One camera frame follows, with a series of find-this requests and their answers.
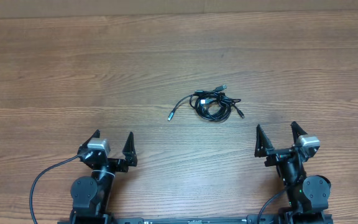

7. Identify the thin black usb cable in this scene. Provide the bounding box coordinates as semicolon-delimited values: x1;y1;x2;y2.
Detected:
197;84;246;119

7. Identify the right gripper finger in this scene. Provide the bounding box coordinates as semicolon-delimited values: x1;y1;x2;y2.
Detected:
254;124;274;157
290;121;307;143

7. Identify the thick black usb-c cable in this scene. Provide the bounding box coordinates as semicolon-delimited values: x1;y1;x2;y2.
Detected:
167;89;233;123

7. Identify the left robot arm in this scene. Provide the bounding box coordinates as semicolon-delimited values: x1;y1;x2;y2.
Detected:
70;130;137;224

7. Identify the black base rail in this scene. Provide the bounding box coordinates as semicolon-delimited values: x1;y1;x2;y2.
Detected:
57;214;334;224

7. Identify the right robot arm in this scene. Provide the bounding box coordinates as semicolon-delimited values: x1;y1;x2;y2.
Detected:
254;121;333;223

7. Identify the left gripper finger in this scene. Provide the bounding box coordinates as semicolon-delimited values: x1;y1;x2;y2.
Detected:
80;129;100;149
122;132;137;167

